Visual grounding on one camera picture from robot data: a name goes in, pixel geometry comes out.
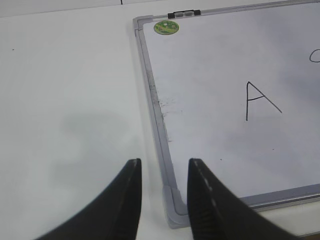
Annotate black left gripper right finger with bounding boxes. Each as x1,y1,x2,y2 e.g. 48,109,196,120
187,158,298,240

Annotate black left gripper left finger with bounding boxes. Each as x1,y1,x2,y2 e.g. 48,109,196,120
40,158,142,240

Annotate round green magnet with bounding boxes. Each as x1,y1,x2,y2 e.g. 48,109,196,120
153,20,180,36

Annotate white whiteboard with grey frame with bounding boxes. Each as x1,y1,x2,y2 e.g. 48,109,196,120
133,0,320,229

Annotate black hanging clip on frame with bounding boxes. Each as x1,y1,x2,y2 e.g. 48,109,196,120
167,9,201,19

